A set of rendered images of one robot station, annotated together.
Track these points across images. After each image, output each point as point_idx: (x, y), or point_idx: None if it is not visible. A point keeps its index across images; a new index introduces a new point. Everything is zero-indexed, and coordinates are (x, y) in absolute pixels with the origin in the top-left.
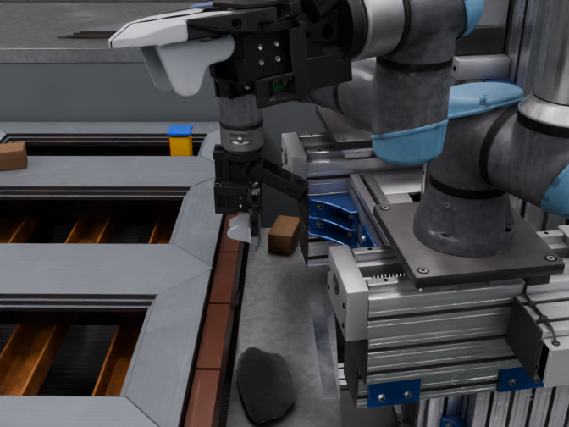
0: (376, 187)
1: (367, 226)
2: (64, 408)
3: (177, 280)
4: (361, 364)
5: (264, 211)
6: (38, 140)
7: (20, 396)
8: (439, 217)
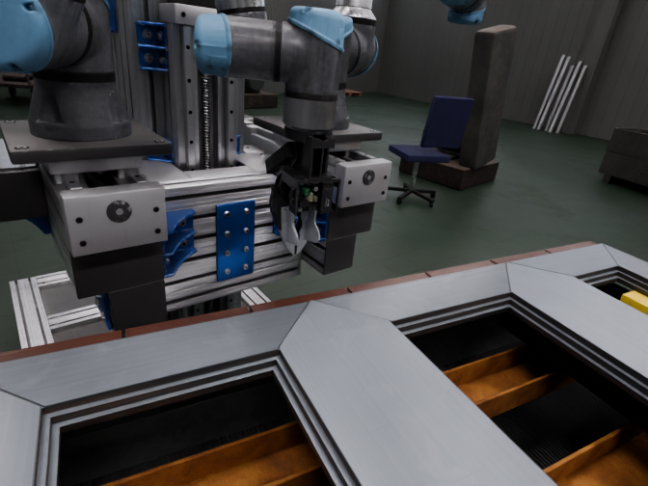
0: (177, 180)
1: (223, 202)
2: (561, 313)
3: (353, 316)
4: (365, 222)
5: None
6: None
7: (594, 344)
8: (345, 106)
